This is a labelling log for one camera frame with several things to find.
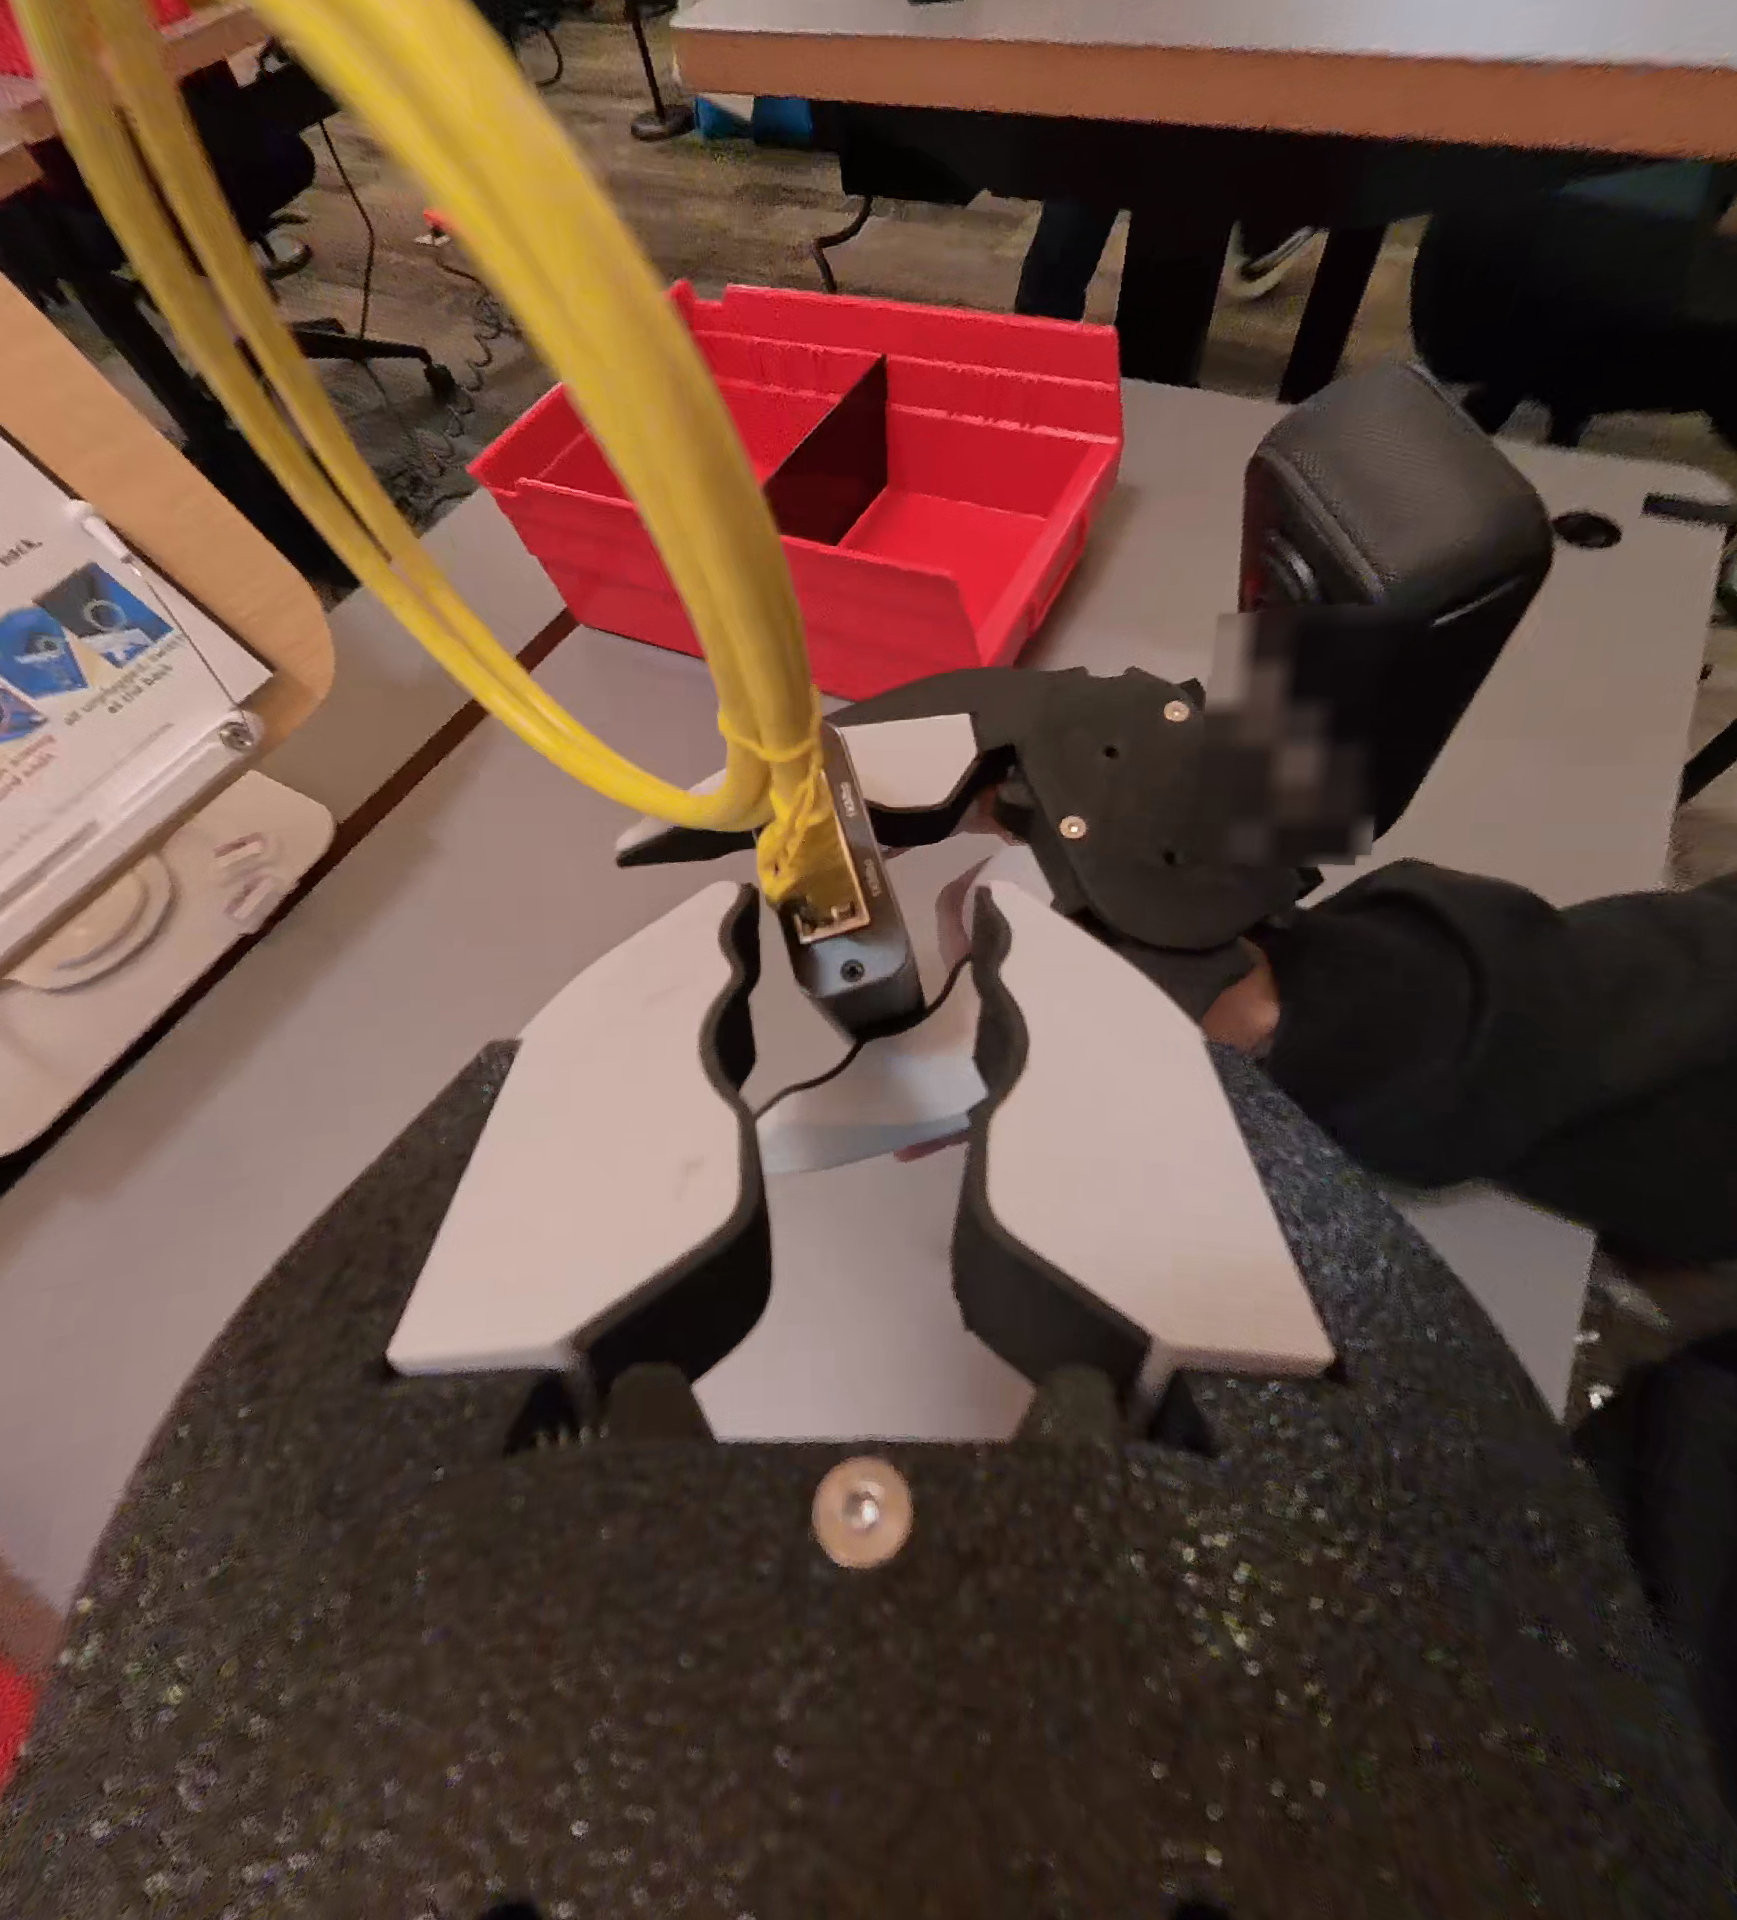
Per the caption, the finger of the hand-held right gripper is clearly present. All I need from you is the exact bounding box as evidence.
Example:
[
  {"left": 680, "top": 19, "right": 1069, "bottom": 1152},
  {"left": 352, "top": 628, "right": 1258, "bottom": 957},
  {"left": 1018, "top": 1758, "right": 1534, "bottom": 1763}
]
[
  {"left": 612, "top": 713, "right": 1013, "bottom": 877},
  {"left": 753, "top": 862, "right": 996, "bottom": 1176}
]

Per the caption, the black office chair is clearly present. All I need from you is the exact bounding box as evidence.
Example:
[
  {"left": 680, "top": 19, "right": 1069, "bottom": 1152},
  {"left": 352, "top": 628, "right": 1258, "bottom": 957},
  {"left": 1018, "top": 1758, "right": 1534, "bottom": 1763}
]
[
  {"left": 1408, "top": 156, "right": 1737, "bottom": 452},
  {"left": 131, "top": 60, "right": 456, "bottom": 404}
]

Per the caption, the person's right hand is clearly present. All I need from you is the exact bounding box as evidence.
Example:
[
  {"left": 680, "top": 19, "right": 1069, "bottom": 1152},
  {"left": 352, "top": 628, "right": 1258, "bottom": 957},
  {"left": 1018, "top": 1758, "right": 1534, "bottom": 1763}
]
[{"left": 1200, "top": 952, "right": 1283, "bottom": 1052}]

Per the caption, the wooden backing board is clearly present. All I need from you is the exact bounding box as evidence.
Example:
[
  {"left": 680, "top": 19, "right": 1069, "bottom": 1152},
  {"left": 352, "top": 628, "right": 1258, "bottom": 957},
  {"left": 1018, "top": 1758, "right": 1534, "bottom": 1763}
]
[{"left": 0, "top": 186, "right": 340, "bottom": 752}]

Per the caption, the white sheet stand base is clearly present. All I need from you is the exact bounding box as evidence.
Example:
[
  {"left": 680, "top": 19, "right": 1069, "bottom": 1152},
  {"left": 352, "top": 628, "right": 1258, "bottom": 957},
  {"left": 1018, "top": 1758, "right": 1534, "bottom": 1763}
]
[{"left": 0, "top": 768, "right": 340, "bottom": 1165}]

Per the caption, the thin black cable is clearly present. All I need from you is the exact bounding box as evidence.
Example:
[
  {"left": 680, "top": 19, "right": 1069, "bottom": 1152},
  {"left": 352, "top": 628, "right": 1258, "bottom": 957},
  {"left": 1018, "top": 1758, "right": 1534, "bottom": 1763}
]
[{"left": 753, "top": 961, "right": 978, "bottom": 1120}]

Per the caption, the black ethernet port adapter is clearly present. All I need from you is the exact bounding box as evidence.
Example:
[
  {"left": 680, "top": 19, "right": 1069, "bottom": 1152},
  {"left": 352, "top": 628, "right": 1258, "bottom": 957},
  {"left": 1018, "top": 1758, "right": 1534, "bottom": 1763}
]
[{"left": 775, "top": 721, "right": 932, "bottom": 1040}]

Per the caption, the person's right forearm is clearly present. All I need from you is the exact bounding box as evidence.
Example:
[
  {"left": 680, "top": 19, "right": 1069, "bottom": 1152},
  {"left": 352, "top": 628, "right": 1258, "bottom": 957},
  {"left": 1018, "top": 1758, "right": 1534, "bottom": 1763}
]
[{"left": 1250, "top": 858, "right": 1737, "bottom": 1279}]

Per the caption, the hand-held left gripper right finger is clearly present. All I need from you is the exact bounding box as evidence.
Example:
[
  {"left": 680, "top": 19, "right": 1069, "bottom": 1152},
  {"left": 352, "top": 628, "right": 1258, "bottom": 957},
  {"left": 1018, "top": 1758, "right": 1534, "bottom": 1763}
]
[{"left": 953, "top": 883, "right": 1338, "bottom": 1404}]

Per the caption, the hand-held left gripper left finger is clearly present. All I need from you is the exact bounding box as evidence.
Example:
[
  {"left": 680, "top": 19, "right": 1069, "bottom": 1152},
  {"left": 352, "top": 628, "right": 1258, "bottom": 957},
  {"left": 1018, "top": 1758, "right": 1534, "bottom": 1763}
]
[{"left": 385, "top": 883, "right": 777, "bottom": 1390}]

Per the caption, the yellow ethernet cable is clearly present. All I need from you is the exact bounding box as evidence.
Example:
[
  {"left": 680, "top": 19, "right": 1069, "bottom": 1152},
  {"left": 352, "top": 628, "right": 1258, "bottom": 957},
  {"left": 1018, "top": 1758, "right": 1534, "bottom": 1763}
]
[{"left": 4, "top": 0, "right": 872, "bottom": 949}]

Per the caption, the printed instruction sheet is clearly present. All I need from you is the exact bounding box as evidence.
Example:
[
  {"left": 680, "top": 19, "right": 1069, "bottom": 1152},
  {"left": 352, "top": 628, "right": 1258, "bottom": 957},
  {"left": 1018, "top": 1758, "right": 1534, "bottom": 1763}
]
[{"left": 0, "top": 348, "right": 273, "bottom": 1038}]

